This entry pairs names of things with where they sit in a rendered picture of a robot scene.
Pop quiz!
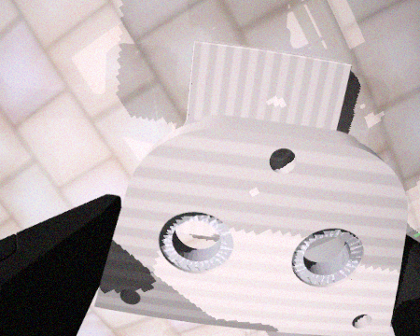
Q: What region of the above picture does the white housing plate with two round holes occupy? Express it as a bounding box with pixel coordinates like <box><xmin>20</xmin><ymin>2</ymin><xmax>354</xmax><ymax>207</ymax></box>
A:
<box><xmin>94</xmin><ymin>115</ymin><xmax>408</xmax><ymax>336</ymax></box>

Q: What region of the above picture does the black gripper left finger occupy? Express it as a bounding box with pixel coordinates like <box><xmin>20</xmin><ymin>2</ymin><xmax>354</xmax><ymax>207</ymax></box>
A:
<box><xmin>0</xmin><ymin>194</ymin><xmax>121</xmax><ymax>336</ymax></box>

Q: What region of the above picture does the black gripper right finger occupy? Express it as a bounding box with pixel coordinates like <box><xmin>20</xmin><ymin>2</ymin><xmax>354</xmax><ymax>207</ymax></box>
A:
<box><xmin>392</xmin><ymin>234</ymin><xmax>420</xmax><ymax>336</ymax></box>

